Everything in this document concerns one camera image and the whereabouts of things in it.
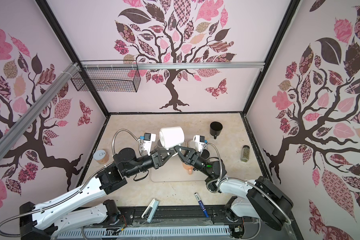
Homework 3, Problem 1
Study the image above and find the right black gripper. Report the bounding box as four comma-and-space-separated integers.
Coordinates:
177, 147, 213, 179

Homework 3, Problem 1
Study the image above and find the glass spice jar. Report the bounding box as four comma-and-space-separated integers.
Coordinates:
241, 145, 250, 163

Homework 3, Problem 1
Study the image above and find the back aluminium rail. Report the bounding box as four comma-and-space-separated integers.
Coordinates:
82, 62, 265, 70

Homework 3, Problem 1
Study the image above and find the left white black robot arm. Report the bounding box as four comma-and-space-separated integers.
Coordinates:
20, 146, 180, 240

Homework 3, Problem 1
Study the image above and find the translucent plastic tray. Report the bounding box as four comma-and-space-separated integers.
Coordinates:
149, 159, 207, 183

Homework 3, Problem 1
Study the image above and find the white slotted cable duct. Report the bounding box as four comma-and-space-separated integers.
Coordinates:
57, 226, 231, 240

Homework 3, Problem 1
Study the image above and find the aluminium rail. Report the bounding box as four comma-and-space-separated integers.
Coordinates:
0, 63, 80, 161
82, 62, 265, 70

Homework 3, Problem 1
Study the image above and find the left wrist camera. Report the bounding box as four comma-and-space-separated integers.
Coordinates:
139, 133, 157, 156

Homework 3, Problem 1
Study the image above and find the black base frame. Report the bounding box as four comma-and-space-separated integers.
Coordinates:
43, 203, 304, 240

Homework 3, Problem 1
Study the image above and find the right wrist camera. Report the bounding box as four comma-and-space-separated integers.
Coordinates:
193, 135, 208, 153

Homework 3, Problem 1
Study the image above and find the blue marker pen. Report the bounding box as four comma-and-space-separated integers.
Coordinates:
194, 193, 209, 218

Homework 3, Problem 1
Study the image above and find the black wire basket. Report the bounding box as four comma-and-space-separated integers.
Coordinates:
71, 60, 142, 93

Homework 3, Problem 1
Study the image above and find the black mug upright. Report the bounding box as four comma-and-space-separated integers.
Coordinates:
201, 149, 210, 160

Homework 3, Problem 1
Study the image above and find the left aluminium rail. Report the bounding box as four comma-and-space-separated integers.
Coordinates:
0, 63, 80, 161

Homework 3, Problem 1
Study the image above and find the black mug white base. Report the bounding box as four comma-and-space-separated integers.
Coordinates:
210, 122, 223, 140

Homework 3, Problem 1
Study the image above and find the orange tin can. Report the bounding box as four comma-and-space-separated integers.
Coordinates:
93, 149, 109, 165

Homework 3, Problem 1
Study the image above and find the white stapler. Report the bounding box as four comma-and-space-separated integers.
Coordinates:
142, 199, 159, 223

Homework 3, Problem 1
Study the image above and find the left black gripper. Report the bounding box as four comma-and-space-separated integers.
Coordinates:
125, 150, 175, 178

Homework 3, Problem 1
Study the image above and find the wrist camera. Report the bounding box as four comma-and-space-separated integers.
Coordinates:
139, 133, 157, 156
193, 135, 208, 153

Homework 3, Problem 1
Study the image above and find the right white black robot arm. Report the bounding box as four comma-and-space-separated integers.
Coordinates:
172, 144, 294, 231

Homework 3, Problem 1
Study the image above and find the peach orange mug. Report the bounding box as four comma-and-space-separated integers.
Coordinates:
182, 163, 194, 175

